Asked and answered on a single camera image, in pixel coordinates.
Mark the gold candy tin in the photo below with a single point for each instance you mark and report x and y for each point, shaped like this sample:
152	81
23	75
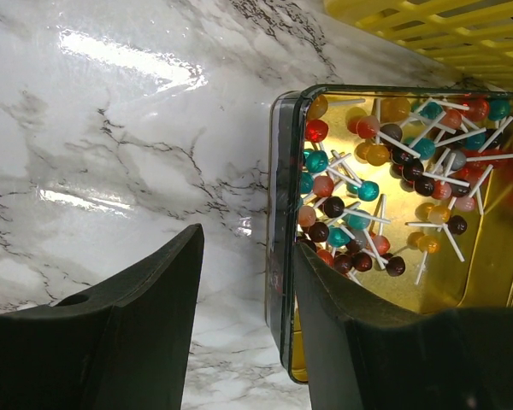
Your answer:
406	191

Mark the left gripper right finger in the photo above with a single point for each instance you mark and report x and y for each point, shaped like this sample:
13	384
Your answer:
363	352

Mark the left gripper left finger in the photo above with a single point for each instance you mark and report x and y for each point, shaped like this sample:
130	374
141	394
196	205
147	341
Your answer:
120	344

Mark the yellow plastic basket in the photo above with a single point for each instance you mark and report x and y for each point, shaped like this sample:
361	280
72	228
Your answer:
473	37

